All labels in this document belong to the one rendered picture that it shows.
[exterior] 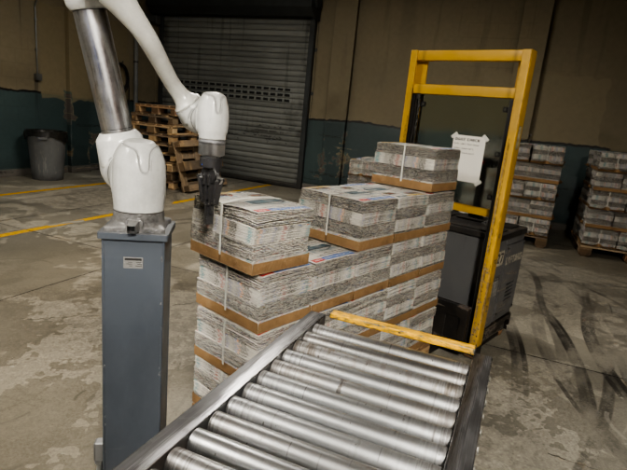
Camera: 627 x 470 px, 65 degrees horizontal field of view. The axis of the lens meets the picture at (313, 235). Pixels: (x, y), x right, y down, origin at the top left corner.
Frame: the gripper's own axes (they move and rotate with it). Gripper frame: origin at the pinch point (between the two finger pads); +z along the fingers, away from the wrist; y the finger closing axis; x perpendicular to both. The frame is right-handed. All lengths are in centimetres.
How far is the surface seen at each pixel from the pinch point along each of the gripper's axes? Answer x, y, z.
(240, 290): -10.5, -7.2, 28.5
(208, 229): -6.5, 8.2, 8.3
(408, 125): -181, 33, -36
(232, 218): -7.1, -4.7, 1.3
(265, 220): -10.3, -18.1, -0.6
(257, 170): -555, 576, 80
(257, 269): -8.5, -18.0, 17.0
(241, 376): 36, -62, 23
